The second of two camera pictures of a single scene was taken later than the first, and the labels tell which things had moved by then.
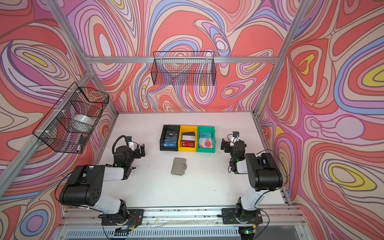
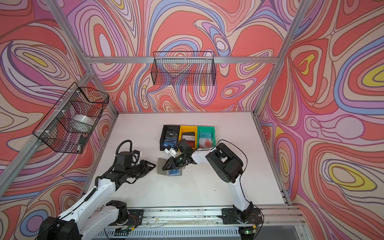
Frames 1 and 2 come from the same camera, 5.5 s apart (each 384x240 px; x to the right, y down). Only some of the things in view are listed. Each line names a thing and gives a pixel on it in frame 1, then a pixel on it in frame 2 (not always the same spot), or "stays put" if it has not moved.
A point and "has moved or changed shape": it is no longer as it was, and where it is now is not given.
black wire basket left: (69, 124) stays put
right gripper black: (227, 146) to (171, 162)
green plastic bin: (206, 139) stays put
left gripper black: (138, 155) to (144, 167)
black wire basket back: (183, 68) stays put
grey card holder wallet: (179, 166) has moved or changed shape
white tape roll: (82, 123) stays put
